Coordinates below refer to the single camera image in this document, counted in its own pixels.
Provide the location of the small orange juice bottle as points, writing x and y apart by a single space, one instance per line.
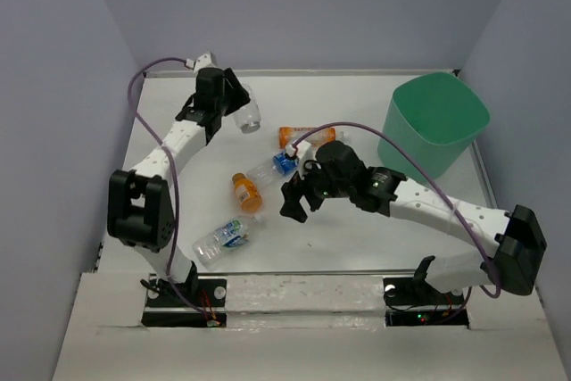
246 193

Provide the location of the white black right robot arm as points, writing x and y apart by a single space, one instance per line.
508 245

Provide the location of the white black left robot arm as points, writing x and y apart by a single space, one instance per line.
144 202

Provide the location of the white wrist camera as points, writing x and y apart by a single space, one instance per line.
207 60
299 152

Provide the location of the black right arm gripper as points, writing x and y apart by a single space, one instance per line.
293 192

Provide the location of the green plastic bin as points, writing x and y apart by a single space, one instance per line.
431 121

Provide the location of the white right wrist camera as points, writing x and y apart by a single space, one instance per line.
299 152

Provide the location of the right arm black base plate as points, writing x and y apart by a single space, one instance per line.
408 304

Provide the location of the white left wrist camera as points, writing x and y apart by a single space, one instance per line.
207 60

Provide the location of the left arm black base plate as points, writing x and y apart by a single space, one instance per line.
163 307

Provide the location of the long orange label bottle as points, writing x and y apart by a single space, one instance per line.
286 135

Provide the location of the clear jar with silver rim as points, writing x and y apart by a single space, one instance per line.
248 117

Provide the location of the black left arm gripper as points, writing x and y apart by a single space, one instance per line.
238 95

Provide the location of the clear bottle green blue label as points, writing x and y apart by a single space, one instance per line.
227 238

